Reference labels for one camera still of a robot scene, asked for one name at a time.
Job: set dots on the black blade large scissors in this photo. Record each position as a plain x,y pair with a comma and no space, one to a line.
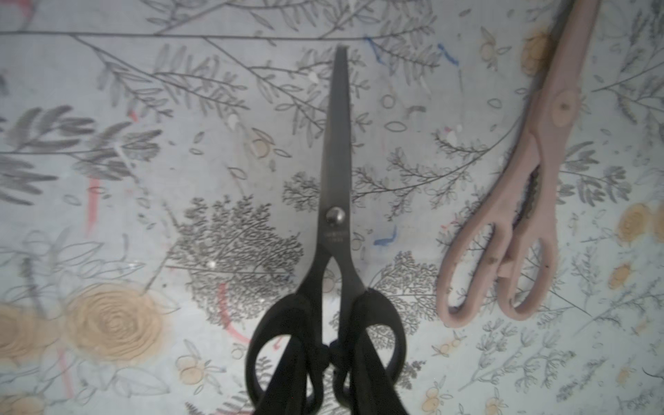
362,309

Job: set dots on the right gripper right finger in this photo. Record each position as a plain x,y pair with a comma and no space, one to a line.
365,387

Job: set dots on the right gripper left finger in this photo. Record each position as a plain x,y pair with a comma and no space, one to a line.
293,388

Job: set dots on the floral table mat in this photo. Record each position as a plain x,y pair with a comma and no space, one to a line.
159,184

